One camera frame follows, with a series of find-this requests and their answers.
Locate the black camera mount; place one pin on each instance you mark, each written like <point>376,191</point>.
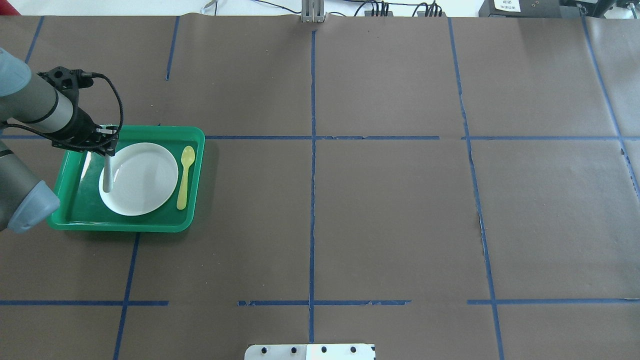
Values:
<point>68,81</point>

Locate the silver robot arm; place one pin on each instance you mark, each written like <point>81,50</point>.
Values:
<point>46,104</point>

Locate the clear plastic fork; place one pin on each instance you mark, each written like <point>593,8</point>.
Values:
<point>108,175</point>

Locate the grey aluminium frame post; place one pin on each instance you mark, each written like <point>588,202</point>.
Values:
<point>313,11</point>

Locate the black computer box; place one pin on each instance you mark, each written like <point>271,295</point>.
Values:
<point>547,9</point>

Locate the white pedestal base plate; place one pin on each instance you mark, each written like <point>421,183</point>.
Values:
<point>311,351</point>

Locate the yellow plastic spoon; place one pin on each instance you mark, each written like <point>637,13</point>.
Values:
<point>187,159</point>

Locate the white round plate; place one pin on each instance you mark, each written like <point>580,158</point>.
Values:
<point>145,176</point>

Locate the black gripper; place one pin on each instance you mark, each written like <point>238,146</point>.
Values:
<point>80,126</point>

